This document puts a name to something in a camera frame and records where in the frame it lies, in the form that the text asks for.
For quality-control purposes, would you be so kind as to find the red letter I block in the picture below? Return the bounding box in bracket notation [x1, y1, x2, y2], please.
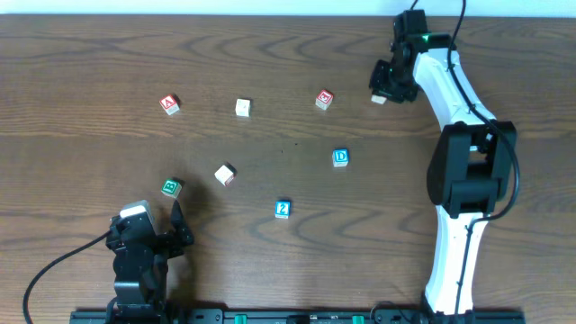
[371, 94, 387, 104]

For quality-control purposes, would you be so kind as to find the blue number 2 block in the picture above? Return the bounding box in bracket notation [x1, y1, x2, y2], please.
[274, 201, 292, 219]

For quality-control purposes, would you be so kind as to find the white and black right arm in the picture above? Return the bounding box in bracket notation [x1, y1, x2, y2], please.
[369, 8, 525, 323]

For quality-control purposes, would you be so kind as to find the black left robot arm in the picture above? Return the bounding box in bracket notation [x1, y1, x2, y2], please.
[105, 200, 194, 323]

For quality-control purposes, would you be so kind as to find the green letter B block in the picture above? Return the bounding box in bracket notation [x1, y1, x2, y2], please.
[161, 178, 183, 199]

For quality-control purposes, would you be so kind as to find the white block with red side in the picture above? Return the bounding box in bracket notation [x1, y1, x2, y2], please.
[214, 163, 237, 186]

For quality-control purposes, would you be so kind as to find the red letter block tilted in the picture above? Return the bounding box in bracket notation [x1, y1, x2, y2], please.
[315, 89, 334, 111]

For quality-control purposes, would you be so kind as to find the blue letter D block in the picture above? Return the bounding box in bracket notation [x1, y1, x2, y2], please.
[332, 148, 349, 167]

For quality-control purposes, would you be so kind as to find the red letter A block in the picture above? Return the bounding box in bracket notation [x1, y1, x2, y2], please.
[159, 94, 180, 115]

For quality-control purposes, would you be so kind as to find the plain white wooden block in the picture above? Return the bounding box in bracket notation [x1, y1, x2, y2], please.
[235, 98, 251, 117]

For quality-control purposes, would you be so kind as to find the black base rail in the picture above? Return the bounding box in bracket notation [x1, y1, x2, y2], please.
[69, 307, 527, 324]

